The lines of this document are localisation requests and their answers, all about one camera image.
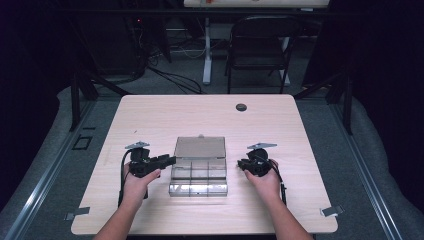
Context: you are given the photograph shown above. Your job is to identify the person's left hand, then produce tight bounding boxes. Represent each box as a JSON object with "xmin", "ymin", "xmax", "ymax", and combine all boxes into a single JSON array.
[{"xmin": 123, "ymin": 162, "xmax": 162, "ymax": 208}]

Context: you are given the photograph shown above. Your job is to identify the dark cabinet with red light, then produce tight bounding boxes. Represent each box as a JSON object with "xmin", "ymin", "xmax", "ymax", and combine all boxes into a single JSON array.
[{"xmin": 83, "ymin": 13, "xmax": 148, "ymax": 77}]

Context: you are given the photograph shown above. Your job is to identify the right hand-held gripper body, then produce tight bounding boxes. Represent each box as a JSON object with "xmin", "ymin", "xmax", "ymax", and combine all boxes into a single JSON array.
[{"xmin": 244, "ymin": 142, "xmax": 278, "ymax": 178}]

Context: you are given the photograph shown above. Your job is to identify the black horizontal bar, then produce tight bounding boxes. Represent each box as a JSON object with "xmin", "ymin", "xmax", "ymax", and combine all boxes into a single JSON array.
[{"xmin": 59, "ymin": 8, "xmax": 334, "ymax": 17}]

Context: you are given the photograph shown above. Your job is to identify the white desk leg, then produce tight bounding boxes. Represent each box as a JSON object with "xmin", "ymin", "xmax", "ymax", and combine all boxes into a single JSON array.
[{"xmin": 202, "ymin": 17, "xmax": 213, "ymax": 86}]

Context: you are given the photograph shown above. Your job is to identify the aluminium floor rail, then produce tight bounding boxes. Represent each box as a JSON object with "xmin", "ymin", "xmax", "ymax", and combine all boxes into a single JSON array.
[
  {"xmin": 3, "ymin": 99, "xmax": 98, "ymax": 240},
  {"xmin": 328, "ymin": 99, "xmax": 405, "ymax": 240}
]

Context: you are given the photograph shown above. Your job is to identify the person's right hand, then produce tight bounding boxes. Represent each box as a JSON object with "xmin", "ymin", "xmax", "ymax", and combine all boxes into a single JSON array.
[{"xmin": 243, "ymin": 158, "xmax": 283, "ymax": 205}]

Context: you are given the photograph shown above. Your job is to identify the white desk top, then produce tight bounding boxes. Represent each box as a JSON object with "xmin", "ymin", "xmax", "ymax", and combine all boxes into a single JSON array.
[{"xmin": 183, "ymin": 0, "xmax": 331, "ymax": 9}]

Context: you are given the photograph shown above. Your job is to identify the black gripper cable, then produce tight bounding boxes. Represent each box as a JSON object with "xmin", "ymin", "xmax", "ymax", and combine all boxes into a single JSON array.
[
  {"xmin": 117, "ymin": 149, "xmax": 134, "ymax": 208},
  {"xmin": 264, "ymin": 156, "xmax": 288, "ymax": 206}
]

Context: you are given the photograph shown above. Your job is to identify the black folding chair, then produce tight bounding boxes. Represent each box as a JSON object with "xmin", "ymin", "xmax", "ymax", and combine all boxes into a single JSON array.
[{"xmin": 225, "ymin": 15, "xmax": 303, "ymax": 95}]

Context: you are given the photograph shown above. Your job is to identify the grey metal table bracket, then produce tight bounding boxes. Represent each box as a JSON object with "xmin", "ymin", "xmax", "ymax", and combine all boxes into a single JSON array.
[
  {"xmin": 64, "ymin": 206, "xmax": 91, "ymax": 222},
  {"xmin": 320, "ymin": 205, "xmax": 345, "ymax": 218}
]

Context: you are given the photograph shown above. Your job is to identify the transparent grey compartment box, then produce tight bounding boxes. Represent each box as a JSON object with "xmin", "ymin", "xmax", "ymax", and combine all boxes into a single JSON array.
[{"xmin": 168, "ymin": 134, "xmax": 229, "ymax": 198}]

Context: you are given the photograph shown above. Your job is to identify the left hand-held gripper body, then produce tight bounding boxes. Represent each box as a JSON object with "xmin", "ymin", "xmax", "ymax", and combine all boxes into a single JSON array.
[{"xmin": 124, "ymin": 141, "xmax": 162, "ymax": 179}]

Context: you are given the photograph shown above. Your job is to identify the black floor cables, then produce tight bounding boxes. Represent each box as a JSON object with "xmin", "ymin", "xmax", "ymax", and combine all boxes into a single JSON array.
[{"xmin": 143, "ymin": 63, "xmax": 205, "ymax": 95}]

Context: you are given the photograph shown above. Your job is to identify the black metal stand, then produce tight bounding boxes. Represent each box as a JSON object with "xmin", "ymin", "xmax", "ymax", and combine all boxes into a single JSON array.
[
  {"xmin": 293, "ymin": 71, "xmax": 355, "ymax": 136},
  {"xmin": 68, "ymin": 64, "xmax": 132, "ymax": 132}
]

